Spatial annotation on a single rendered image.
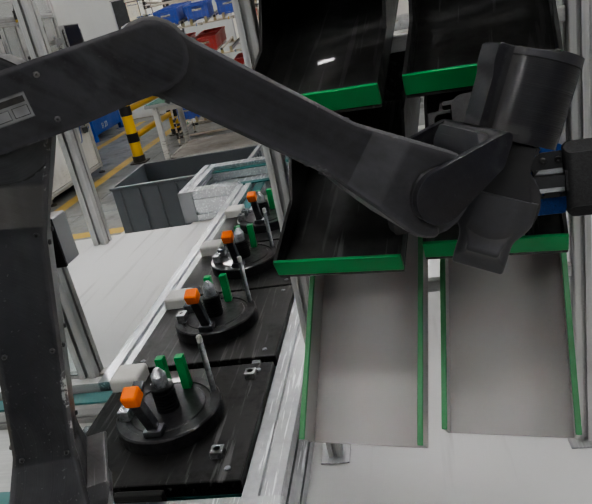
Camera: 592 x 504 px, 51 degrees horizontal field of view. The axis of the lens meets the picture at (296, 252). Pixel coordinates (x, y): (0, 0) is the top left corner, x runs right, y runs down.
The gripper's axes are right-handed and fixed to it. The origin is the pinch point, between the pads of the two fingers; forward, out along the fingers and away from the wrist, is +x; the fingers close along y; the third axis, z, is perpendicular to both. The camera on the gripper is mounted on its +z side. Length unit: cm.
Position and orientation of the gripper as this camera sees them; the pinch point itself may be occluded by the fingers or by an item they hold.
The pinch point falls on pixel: (494, 183)
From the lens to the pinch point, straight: 61.0
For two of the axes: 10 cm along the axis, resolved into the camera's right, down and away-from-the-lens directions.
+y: -9.4, 0.9, 3.2
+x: 3.0, -1.8, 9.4
